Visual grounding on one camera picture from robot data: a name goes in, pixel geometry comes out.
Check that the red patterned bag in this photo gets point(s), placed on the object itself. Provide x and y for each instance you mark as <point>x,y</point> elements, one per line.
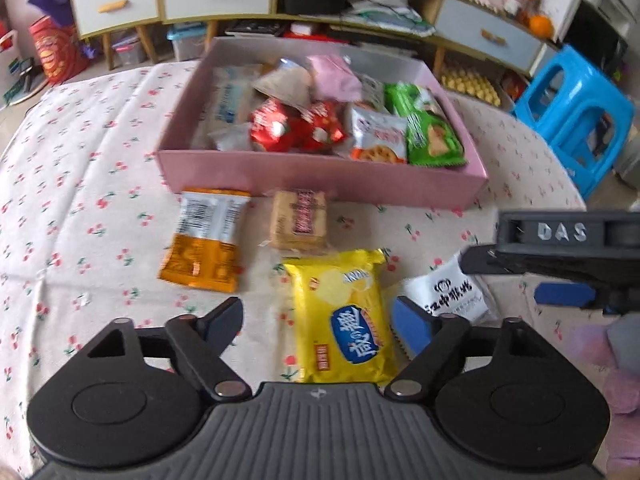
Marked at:
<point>55,52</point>

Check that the yellow bumpy mat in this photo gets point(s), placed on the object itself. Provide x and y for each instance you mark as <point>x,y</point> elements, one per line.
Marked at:
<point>470,82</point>

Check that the orange fruit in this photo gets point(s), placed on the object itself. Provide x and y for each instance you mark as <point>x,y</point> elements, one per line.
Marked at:
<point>541,26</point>

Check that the yellow cracker packet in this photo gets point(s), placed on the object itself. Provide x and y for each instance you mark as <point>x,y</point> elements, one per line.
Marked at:
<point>340,320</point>

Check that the blue plastic stool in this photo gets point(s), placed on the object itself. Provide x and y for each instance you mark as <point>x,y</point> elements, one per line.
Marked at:
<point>570,110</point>

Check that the clear storage bin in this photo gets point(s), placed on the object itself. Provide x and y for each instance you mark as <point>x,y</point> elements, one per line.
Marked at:
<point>187,45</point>
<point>127,52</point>

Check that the white packet with black writing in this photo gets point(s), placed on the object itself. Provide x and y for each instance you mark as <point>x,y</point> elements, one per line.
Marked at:
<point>450,287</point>

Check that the orange snack packet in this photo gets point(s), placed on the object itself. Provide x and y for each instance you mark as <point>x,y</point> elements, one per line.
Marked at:
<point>205,245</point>

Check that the green cracker packet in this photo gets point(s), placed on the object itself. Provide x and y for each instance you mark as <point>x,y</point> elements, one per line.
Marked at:
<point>430,130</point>

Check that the blue and white snack packet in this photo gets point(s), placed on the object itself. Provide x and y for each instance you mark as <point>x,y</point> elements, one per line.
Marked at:
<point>232,97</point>

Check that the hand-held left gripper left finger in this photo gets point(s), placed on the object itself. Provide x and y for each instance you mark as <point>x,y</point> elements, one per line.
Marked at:
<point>225,312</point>

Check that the beige cracker packet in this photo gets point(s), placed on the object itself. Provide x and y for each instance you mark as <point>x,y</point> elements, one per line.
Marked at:
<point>300,220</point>

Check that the chocolate tart cookie packet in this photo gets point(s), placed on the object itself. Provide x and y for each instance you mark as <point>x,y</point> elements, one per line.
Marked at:
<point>372,92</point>

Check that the grey beige snack packet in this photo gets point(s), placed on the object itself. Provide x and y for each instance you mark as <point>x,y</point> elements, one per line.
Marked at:
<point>285,85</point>

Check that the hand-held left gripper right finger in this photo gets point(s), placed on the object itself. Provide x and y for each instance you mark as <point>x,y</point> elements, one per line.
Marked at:
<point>412,327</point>

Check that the white and orange cookie packet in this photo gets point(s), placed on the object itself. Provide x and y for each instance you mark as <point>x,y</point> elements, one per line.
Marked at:
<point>377,135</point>

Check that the pink snack packet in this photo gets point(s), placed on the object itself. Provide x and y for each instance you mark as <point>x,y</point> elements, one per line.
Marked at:
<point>335,77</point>

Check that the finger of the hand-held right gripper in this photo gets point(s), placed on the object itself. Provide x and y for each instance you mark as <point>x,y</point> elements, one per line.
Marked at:
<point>562,295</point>
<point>550,261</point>

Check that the pink cardboard box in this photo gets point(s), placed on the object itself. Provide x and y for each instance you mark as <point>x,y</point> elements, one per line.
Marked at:
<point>320,177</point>

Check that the red foil snack packet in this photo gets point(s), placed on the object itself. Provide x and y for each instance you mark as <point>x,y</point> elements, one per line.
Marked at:
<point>272,127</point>
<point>322,127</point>

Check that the wooden cabinet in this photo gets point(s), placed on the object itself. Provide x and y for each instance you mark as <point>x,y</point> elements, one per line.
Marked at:
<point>350,22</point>

